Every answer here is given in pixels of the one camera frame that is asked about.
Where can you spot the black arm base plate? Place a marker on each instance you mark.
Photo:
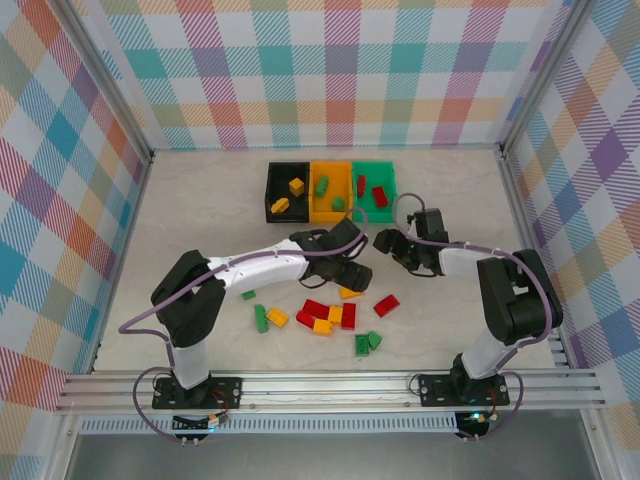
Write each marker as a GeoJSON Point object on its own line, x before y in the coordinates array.
{"type": "Point", "coordinates": [435, 390]}
{"type": "Point", "coordinates": [225, 392]}

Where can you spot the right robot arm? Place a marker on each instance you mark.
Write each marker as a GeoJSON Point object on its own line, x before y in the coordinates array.
{"type": "Point", "coordinates": [510, 295]}

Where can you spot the green plastic bin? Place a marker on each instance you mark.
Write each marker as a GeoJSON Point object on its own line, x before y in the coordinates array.
{"type": "Point", "coordinates": [382, 172]}

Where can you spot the aluminium side rail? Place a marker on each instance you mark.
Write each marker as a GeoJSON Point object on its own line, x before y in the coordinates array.
{"type": "Point", "coordinates": [125, 255]}
{"type": "Point", "coordinates": [525, 225]}

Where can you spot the green rounded lego brick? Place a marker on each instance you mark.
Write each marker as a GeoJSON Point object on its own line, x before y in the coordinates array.
{"type": "Point", "coordinates": [376, 340]}

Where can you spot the aluminium frame post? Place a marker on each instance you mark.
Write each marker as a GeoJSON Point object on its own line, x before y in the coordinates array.
{"type": "Point", "coordinates": [544, 75]}
{"type": "Point", "coordinates": [112, 82]}

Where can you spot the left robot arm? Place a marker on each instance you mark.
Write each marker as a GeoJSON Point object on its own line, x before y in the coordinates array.
{"type": "Point", "coordinates": [260, 265]}

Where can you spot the red lego brick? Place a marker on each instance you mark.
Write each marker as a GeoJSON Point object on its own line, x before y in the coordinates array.
{"type": "Point", "coordinates": [348, 316]}
{"type": "Point", "coordinates": [361, 184]}
{"type": "Point", "coordinates": [387, 305]}
{"type": "Point", "coordinates": [380, 196]}
{"type": "Point", "coordinates": [315, 306]}
{"type": "Point", "coordinates": [304, 318]}

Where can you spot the black connector board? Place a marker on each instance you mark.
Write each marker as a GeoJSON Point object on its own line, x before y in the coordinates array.
{"type": "Point", "coordinates": [187, 425]}
{"type": "Point", "coordinates": [475, 425]}

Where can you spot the black plastic bin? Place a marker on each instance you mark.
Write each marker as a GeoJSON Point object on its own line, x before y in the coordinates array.
{"type": "Point", "coordinates": [282, 175]}

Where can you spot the yellow lego brick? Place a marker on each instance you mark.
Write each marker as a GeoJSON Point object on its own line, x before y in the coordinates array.
{"type": "Point", "coordinates": [277, 317]}
{"type": "Point", "coordinates": [335, 314]}
{"type": "Point", "coordinates": [297, 186]}
{"type": "Point", "coordinates": [322, 327]}
{"type": "Point", "coordinates": [346, 293]}
{"type": "Point", "coordinates": [280, 205]}

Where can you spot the aluminium mounting rail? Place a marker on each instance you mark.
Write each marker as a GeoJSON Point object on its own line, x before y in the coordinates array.
{"type": "Point", "coordinates": [325, 387]}

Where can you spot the orange plastic bin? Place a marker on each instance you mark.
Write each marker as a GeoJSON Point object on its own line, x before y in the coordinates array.
{"type": "Point", "coordinates": [335, 172]}

